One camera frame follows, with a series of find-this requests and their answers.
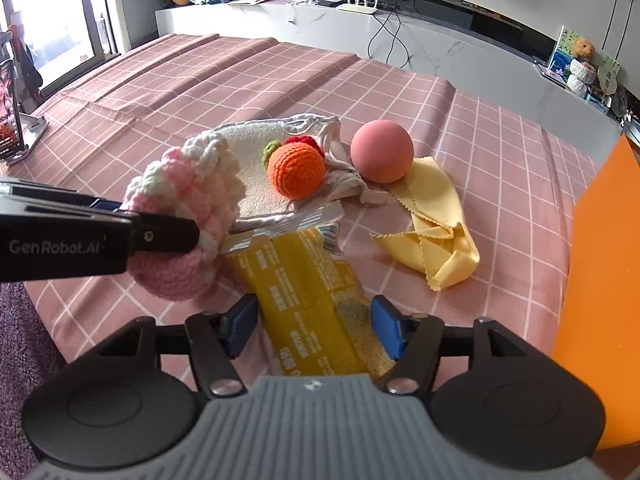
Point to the yellow snack packet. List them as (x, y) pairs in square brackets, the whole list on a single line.
[(305, 310)]

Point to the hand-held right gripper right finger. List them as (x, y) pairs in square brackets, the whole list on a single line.
[(387, 327)]

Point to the smartphone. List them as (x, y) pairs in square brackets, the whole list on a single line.
[(11, 110)]

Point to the orange crochet ball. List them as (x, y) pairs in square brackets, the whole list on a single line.
[(296, 172)]

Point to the dark purple rug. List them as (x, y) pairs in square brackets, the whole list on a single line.
[(25, 360)]

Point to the pink checkered tablecloth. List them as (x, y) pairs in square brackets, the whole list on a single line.
[(150, 85)]

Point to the round paper fan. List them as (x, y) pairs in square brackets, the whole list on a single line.
[(608, 76)]

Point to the brown teddy bear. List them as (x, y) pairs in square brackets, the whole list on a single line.
[(583, 49)]

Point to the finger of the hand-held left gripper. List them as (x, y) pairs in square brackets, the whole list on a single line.
[(160, 235), (55, 195)]

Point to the white marble television console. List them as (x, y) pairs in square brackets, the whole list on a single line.
[(450, 45)]

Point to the black set-top box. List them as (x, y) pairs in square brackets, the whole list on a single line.
[(328, 3)]

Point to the green printed card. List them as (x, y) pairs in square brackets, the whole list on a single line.
[(562, 42)]

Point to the grey phone stand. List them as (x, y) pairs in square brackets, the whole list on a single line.
[(32, 135)]

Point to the grey laptop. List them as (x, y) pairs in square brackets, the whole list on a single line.
[(549, 74)]

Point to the red crochet piece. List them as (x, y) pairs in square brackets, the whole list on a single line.
[(305, 142)]

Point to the orange cardboard box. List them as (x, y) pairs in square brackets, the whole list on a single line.
[(600, 285)]

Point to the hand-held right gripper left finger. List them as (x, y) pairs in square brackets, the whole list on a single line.
[(240, 327)]

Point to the yellow microfibre cloth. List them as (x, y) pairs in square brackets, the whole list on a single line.
[(440, 240)]

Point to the glass balcony door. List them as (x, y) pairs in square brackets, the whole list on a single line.
[(60, 10)]

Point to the pink white crochet hat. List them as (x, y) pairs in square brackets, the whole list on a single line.
[(172, 272)]

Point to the pink rubber ball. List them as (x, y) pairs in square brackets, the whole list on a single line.
[(382, 152)]

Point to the decorative plate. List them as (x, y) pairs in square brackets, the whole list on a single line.
[(620, 102)]

